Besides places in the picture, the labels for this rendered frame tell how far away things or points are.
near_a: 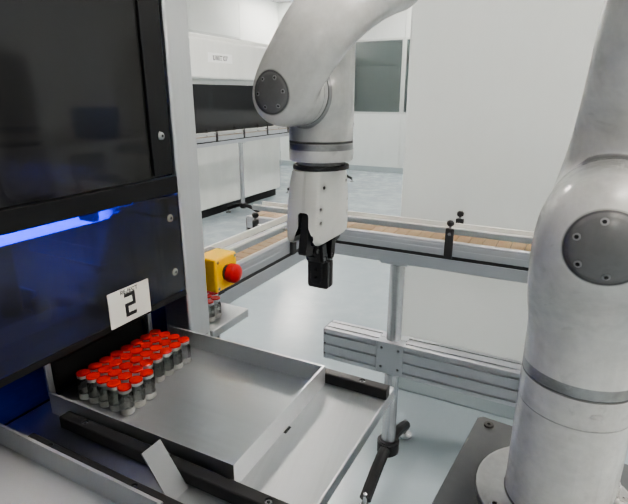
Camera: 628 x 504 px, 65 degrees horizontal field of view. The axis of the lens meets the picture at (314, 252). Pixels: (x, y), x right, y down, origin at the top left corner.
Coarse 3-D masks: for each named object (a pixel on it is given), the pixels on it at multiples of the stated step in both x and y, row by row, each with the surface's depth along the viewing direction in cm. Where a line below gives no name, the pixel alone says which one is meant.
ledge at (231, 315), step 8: (224, 304) 115; (224, 312) 111; (232, 312) 111; (240, 312) 111; (216, 320) 107; (224, 320) 107; (232, 320) 108; (240, 320) 111; (216, 328) 103; (224, 328) 106; (216, 336) 103
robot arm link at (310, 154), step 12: (300, 144) 62; (312, 144) 61; (324, 144) 61; (336, 144) 61; (348, 144) 63; (300, 156) 62; (312, 156) 61; (324, 156) 61; (336, 156) 62; (348, 156) 63
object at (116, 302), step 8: (144, 280) 83; (128, 288) 80; (136, 288) 82; (144, 288) 83; (112, 296) 77; (120, 296) 79; (128, 296) 80; (136, 296) 82; (144, 296) 83; (112, 304) 78; (120, 304) 79; (136, 304) 82; (144, 304) 84; (112, 312) 78; (120, 312) 79; (144, 312) 84; (112, 320) 78; (120, 320) 79; (128, 320) 81; (112, 328) 78
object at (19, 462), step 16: (0, 432) 68; (16, 432) 66; (0, 448) 68; (16, 448) 67; (32, 448) 65; (48, 448) 63; (0, 464) 65; (16, 464) 65; (32, 464) 65; (48, 464) 64; (64, 464) 62; (80, 464) 60; (0, 480) 62; (16, 480) 62; (32, 480) 62; (48, 480) 62; (64, 480) 62; (80, 480) 61; (96, 480) 59; (112, 480) 58; (0, 496) 60; (16, 496) 60; (32, 496) 60; (48, 496) 60; (64, 496) 60; (80, 496) 60; (96, 496) 60; (112, 496) 59; (128, 496) 57; (144, 496) 56
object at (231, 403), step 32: (192, 352) 93; (224, 352) 92; (256, 352) 88; (160, 384) 83; (192, 384) 83; (224, 384) 83; (256, 384) 83; (288, 384) 83; (320, 384) 82; (96, 416) 71; (128, 416) 75; (160, 416) 75; (192, 416) 75; (224, 416) 75; (256, 416) 75; (288, 416) 72; (192, 448) 63; (224, 448) 68; (256, 448) 65
